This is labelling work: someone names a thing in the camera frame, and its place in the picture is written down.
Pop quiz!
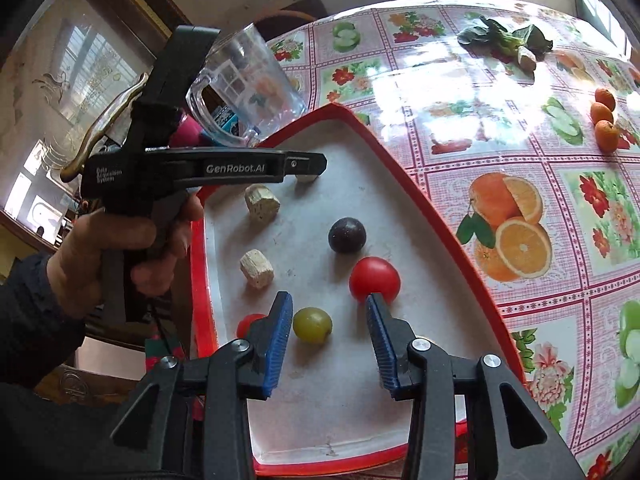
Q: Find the small red tomato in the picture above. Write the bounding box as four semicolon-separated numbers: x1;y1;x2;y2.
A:
236;313;268;340

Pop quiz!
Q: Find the wooden glass door cabinet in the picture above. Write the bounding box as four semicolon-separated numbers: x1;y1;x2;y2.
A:
0;0;176;246

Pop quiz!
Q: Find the brown curved wooden frame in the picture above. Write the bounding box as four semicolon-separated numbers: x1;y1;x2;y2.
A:
272;7;318;23

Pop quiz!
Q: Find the clear glass mug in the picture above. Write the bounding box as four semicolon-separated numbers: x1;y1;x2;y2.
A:
186;24;310;148

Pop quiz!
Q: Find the green round fruit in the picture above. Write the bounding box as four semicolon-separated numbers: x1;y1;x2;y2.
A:
292;307;333;343

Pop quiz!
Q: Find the dark purple plum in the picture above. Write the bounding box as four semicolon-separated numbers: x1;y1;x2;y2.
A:
328;217;367;254

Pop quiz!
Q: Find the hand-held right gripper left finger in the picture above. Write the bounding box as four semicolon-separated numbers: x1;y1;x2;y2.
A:
110;291;296;480

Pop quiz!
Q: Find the person's left forearm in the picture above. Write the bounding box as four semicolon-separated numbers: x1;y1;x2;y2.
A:
0;252;88;391

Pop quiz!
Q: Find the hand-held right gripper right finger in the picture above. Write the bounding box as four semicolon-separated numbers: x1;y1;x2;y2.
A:
365;292;586;480

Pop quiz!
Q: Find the large beige cork piece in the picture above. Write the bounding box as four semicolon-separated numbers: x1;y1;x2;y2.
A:
244;184;281;224

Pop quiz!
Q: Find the red rimmed white tray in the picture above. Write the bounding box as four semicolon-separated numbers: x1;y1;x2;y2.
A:
189;103;528;476

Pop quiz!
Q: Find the brass curved handle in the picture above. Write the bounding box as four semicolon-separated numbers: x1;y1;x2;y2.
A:
60;72;150;183

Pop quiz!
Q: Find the green leafy sprig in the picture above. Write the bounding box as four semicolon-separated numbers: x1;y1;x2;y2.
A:
457;16;555;58

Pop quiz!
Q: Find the person's left hand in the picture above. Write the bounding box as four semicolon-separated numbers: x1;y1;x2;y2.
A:
47;192;206;318

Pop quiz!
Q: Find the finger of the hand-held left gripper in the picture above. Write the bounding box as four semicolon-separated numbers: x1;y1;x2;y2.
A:
165;147;328;186

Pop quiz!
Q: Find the large red tomato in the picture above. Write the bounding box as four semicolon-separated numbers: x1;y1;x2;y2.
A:
349;256;402;305

